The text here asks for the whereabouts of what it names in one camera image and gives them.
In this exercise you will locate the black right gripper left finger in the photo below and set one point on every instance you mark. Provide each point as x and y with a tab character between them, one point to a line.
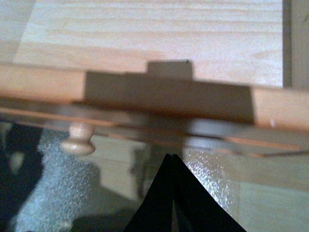
155	212

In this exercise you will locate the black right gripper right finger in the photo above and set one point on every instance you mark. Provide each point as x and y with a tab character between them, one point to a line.
196	210

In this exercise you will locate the drawer wooden knob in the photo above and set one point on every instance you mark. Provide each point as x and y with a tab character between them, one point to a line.
78	143

